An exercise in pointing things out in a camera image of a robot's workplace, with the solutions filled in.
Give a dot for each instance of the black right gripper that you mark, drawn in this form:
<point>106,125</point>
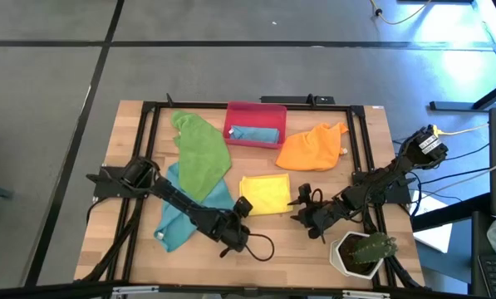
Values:
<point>320,214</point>

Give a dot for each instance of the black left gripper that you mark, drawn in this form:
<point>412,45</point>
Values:
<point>229,228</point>

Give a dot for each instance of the yellow microfiber towel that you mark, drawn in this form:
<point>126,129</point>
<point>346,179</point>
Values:
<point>266,195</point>

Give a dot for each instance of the orange microfiber towel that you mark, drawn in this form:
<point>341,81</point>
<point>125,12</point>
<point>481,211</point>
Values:
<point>310,149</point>

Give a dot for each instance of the blue microfiber towel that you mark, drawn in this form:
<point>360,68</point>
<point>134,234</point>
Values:
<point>256,135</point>
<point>173,232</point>

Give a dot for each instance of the red plastic basket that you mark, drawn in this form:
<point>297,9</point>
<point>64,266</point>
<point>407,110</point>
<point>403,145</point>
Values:
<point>256,114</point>

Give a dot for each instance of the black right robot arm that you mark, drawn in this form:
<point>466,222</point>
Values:
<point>376,182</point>

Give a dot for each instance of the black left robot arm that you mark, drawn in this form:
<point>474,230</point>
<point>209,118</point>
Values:
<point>181,203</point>

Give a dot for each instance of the green microfiber towel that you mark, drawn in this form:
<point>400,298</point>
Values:
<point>202,153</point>

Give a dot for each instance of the white hexagonal plant pot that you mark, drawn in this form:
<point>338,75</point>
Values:
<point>337,257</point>

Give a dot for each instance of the green cactus plant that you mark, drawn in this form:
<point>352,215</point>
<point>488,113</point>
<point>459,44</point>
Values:
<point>372,249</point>

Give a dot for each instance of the black bar with clamp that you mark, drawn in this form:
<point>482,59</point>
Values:
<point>289,99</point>

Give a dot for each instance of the white paper sheet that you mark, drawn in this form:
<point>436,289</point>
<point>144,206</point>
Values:
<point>434,241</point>

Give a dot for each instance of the black desk leg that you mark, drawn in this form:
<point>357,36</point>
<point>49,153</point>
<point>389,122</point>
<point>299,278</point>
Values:
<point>451,106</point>

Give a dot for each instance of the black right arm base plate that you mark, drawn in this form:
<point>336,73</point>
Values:
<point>399,196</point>

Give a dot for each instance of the black aluminium table frame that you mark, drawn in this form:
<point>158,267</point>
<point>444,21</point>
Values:
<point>357,110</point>

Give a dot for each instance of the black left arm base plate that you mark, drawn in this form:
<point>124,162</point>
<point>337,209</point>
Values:
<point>106,189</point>

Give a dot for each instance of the black camera rig beam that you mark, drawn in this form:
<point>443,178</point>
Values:
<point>65,289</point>

